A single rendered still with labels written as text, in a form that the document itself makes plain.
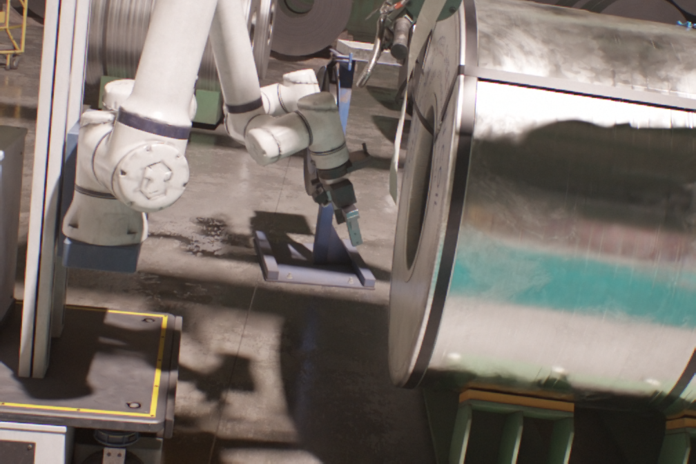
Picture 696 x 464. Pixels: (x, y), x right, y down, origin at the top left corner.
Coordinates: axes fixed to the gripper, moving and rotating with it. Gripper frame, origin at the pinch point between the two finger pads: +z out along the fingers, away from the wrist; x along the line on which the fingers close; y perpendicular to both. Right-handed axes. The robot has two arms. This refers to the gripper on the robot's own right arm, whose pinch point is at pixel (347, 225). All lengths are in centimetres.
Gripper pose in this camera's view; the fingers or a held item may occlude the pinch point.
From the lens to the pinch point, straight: 235.5
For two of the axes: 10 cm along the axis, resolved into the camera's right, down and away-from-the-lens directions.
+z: 2.2, 8.8, 4.3
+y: -9.4, 3.1, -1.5
